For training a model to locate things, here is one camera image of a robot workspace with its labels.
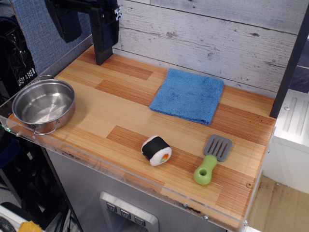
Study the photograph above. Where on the blue towel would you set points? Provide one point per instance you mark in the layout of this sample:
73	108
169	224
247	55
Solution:
189	96

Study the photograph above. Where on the silver cabinet control panel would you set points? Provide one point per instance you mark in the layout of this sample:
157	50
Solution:
121	216

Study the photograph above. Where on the grey spatula green handle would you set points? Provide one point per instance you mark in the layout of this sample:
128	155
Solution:
216	150

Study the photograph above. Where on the yellow object at bottom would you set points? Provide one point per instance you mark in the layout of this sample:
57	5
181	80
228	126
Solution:
29	226

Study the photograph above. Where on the stainless steel pot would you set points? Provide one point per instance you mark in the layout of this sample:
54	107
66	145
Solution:
45	105

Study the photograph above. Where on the white plastic side unit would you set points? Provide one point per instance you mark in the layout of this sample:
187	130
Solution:
287	157

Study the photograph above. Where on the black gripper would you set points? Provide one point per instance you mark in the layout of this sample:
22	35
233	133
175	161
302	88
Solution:
105	16

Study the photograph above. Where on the black plastic crate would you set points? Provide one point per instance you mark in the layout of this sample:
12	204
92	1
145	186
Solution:
17	68

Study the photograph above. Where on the plush sushi roll toy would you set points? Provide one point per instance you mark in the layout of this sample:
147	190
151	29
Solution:
156	150

